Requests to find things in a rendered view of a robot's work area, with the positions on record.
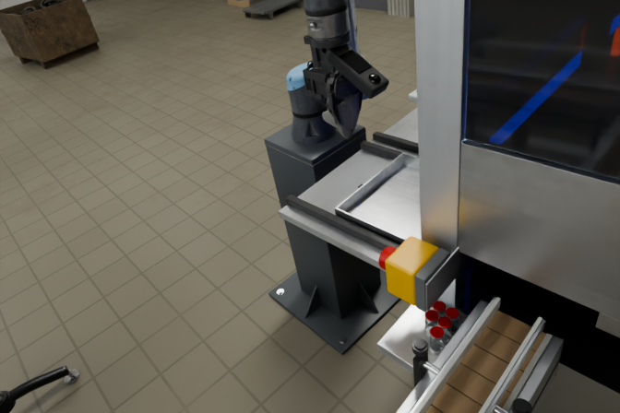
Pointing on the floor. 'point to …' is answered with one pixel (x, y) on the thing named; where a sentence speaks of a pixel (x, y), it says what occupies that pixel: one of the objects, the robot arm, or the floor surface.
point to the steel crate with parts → (49, 29)
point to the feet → (36, 385)
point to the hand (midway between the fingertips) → (351, 133)
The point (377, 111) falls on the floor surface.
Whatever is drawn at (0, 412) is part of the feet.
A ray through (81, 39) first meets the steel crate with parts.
